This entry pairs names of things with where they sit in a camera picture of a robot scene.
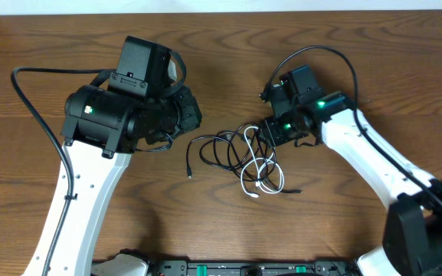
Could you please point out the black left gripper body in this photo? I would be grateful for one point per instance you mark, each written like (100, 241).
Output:
(172, 116)

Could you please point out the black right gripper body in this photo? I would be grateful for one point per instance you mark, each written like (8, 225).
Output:
(284, 128)

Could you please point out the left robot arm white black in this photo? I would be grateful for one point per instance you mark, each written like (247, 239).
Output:
(143, 98)

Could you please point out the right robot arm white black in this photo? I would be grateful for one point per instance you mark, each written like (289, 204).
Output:
(412, 242)

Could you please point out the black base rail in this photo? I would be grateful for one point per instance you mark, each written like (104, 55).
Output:
(185, 268)

